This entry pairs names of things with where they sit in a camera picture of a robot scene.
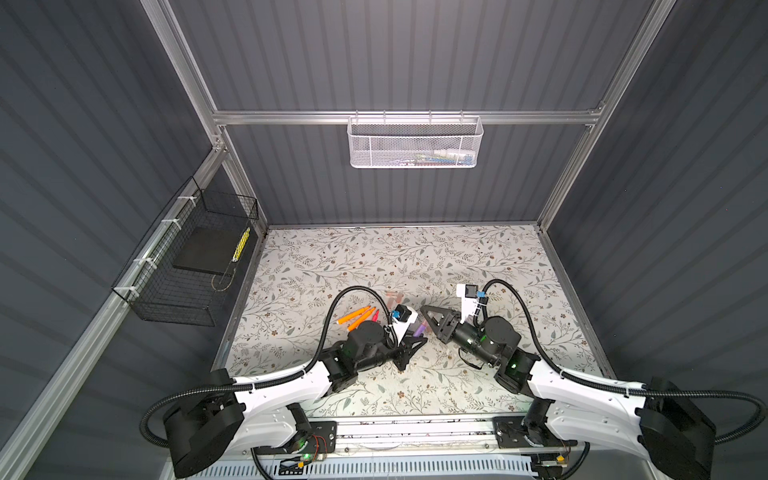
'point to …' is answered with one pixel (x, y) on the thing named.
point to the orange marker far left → (353, 315)
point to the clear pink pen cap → (391, 295)
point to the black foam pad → (210, 250)
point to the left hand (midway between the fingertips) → (426, 338)
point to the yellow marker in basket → (241, 245)
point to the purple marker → (420, 330)
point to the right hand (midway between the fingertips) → (425, 313)
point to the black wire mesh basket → (151, 289)
